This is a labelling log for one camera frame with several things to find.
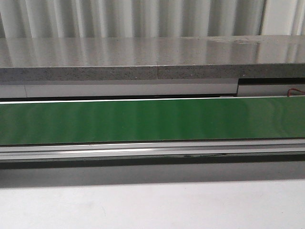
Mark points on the green conveyor belt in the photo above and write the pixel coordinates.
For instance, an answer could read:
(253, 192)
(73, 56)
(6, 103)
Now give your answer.
(67, 122)

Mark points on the grey stone counter slab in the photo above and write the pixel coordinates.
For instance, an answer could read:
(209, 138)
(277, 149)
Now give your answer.
(103, 59)

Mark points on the white corrugated curtain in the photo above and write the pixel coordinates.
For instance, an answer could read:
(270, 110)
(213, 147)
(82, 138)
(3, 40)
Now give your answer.
(150, 18)

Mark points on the aluminium conveyor side rail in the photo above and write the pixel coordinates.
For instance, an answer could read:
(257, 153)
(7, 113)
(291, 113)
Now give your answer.
(153, 149)

